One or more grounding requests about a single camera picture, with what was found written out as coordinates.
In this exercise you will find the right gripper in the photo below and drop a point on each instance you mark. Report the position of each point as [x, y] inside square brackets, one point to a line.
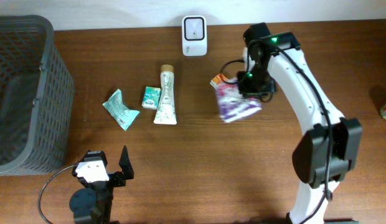
[249, 90]

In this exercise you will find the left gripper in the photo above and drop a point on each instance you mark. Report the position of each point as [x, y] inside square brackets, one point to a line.
[118, 179]

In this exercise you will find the small orange tissue pack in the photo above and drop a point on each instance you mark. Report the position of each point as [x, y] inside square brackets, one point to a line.
[218, 80]

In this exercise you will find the teal wet wipe pouch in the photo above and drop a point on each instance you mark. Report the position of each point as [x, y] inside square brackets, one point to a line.
[119, 111]

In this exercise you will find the white green tube brown cap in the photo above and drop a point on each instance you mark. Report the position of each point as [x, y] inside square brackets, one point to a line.
[166, 111]

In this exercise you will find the purple white tissue pack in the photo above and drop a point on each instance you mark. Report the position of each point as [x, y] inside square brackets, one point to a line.
[232, 105]

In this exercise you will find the small teal tissue pack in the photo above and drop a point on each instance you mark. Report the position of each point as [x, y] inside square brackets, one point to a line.
[151, 98]

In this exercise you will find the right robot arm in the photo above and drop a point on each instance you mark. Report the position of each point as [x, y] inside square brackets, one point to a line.
[329, 147]

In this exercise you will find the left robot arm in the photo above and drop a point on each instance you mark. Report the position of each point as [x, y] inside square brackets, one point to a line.
[93, 203]

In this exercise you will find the grey plastic mesh basket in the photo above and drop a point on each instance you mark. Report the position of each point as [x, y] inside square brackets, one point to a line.
[36, 98]

